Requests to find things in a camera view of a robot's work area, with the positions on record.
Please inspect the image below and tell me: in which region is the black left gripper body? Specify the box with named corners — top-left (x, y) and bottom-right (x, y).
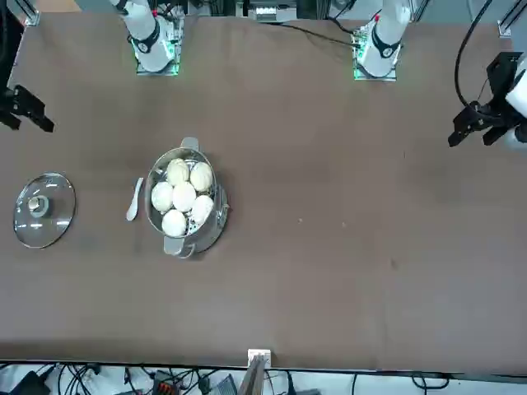
top-left (479, 52), bottom-right (522, 121)

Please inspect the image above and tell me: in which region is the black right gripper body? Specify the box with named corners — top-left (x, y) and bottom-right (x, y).
top-left (0, 84), bottom-right (21, 117)

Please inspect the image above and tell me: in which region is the white ceramic soup spoon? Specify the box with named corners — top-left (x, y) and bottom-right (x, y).
top-left (125, 177), bottom-right (145, 222)

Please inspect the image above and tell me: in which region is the steel steamer insert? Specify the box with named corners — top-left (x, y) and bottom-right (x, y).
top-left (144, 137), bottom-right (221, 257)

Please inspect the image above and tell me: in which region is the glass pot lid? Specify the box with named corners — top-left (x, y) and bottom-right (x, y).
top-left (12, 172), bottom-right (77, 249)

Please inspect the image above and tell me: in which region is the white steamed bun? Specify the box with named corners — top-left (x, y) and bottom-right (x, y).
top-left (161, 208), bottom-right (187, 238)
top-left (166, 158), bottom-right (191, 186)
top-left (151, 181), bottom-right (175, 213)
top-left (189, 161), bottom-right (214, 193)
top-left (171, 181), bottom-right (198, 213)
top-left (191, 194), bottom-right (215, 226)

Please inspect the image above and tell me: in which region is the steel cooking pot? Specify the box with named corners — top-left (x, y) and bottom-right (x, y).
top-left (176, 184), bottom-right (230, 260)

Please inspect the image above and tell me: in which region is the power strip with orange switches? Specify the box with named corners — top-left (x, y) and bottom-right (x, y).
top-left (151, 369), bottom-right (184, 395)

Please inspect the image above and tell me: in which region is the grey ribbed adapter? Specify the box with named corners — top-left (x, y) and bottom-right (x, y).
top-left (212, 373), bottom-right (239, 395)

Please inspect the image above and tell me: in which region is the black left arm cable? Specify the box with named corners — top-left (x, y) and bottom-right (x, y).
top-left (454, 0), bottom-right (495, 120)

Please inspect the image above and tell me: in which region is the black table cable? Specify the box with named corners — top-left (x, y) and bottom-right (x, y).
top-left (259, 18), bottom-right (359, 49)

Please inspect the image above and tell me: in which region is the white table edge bracket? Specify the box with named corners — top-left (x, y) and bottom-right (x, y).
top-left (247, 348), bottom-right (273, 368)

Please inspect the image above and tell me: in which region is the grey camera post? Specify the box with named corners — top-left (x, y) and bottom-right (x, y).
top-left (237, 354), bottom-right (267, 395)

